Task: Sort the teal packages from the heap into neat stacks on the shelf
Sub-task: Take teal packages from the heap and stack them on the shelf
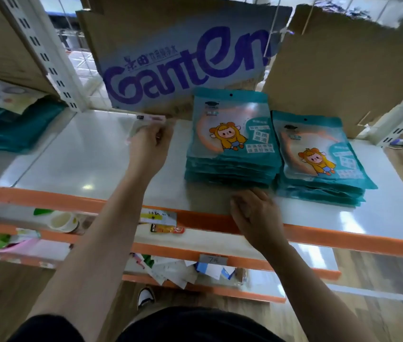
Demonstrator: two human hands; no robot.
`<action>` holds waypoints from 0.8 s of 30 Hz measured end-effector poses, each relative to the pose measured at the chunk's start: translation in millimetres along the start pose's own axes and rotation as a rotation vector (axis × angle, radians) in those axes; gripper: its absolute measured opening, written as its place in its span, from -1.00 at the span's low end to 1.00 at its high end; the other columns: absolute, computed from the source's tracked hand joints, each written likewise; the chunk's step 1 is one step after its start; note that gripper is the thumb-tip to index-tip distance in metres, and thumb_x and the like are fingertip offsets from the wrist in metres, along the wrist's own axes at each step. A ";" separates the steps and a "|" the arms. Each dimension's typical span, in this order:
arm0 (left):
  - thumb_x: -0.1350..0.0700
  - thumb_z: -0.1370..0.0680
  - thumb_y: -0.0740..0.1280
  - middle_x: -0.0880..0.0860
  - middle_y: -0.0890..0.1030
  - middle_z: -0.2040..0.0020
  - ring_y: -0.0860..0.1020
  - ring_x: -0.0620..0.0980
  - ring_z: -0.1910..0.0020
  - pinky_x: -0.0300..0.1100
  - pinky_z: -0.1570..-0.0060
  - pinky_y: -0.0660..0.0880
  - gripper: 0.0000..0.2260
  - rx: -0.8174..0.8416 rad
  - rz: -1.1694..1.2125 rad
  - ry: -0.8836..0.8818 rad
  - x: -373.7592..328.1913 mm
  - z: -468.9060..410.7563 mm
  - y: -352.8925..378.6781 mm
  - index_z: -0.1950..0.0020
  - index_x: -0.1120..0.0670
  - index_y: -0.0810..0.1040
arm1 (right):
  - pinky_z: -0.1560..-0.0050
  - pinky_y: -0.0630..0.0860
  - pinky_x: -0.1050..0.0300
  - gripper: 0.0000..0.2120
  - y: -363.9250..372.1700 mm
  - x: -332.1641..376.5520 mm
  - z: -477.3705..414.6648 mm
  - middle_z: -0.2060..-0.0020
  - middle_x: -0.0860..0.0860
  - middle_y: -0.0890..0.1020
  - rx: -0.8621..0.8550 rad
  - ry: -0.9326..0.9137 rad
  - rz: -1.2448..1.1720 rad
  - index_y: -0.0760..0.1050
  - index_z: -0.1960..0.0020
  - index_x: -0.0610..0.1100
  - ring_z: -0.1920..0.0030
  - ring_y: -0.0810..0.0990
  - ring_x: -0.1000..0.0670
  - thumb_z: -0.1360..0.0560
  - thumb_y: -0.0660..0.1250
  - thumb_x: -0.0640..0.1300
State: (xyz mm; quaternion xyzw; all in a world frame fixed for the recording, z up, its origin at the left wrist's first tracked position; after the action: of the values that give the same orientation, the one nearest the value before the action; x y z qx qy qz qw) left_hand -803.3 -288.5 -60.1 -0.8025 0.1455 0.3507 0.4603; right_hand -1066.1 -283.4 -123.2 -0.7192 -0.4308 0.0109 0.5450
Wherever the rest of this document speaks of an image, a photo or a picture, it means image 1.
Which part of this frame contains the person's left hand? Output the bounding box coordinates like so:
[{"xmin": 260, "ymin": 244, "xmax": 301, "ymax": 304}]
[{"xmin": 127, "ymin": 119, "xmax": 175, "ymax": 181}]

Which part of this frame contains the beige hand mirror brown print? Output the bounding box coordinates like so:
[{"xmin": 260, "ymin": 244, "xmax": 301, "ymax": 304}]
[{"xmin": 124, "ymin": 114, "xmax": 168, "ymax": 145}]

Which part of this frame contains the person's white black shoe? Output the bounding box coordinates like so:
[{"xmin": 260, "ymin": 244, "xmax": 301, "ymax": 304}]
[{"xmin": 137, "ymin": 287, "xmax": 156, "ymax": 310}]

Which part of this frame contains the plain brown cardboard sheet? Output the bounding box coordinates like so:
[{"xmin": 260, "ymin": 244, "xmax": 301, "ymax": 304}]
[{"xmin": 261, "ymin": 4, "xmax": 403, "ymax": 139}]

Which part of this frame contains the white paper price tag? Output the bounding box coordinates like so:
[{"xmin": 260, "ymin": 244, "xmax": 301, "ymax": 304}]
[{"xmin": 198, "ymin": 254, "xmax": 229, "ymax": 267}]

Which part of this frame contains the beige paper cup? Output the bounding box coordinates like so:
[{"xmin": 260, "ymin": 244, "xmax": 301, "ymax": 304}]
[{"xmin": 49, "ymin": 211, "xmax": 80, "ymax": 234}]

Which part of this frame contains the person's black shirt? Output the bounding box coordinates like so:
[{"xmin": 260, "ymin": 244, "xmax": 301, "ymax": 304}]
[{"xmin": 8, "ymin": 306, "xmax": 285, "ymax": 342}]

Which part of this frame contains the person's right forearm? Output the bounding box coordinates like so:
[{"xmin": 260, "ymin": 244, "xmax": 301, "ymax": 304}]
[{"xmin": 264, "ymin": 242, "xmax": 377, "ymax": 342}]

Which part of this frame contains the pile of white paper cards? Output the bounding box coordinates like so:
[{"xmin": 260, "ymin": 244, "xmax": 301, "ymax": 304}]
[{"xmin": 132, "ymin": 255, "xmax": 249, "ymax": 290}]

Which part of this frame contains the cardboard sheet blue lettering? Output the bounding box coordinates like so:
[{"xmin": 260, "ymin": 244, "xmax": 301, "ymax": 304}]
[{"xmin": 75, "ymin": 0, "xmax": 293, "ymax": 115}]

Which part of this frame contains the messy pile of teal packets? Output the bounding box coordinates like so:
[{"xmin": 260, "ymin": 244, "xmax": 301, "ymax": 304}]
[{"xmin": 0, "ymin": 73, "xmax": 67, "ymax": 154}]

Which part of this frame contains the cream packaged hand mirror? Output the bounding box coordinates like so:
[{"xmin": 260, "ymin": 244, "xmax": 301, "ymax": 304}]
[{"xmin": 0, "ymin": 73, "xmax": 47, "ymax": 115}]

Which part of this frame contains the yellow snack sachet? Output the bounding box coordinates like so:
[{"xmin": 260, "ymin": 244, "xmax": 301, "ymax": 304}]
[{"xmin": 150, "ymin": 224, "xmax": 185, "ymax": 235}]

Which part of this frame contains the yellow white price label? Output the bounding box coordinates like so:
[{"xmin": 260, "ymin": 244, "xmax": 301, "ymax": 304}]
[{"xmin": 140, "ymin": 208, "xmax": 178, "ymax": 227}]

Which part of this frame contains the stack of teal packets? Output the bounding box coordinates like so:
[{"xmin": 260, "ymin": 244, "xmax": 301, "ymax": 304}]
[
  {"xmin": 271, "ymin": 110, "xmax": 379, "ymax": 208},
  {"xmin": 184, "ymin": 87, "xmax": 283, "ymax": 189}
]

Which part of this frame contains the person's right hand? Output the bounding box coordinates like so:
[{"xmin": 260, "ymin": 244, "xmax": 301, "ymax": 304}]
[{"xmin": 229, "ymin": 188, "xmax": 288, "ymax": 252}]

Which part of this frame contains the person's left forearm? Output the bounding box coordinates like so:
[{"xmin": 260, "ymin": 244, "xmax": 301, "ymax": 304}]
[{"xmin": 26, "ymin": 171, "xmax": 161, "ymax": 342}]

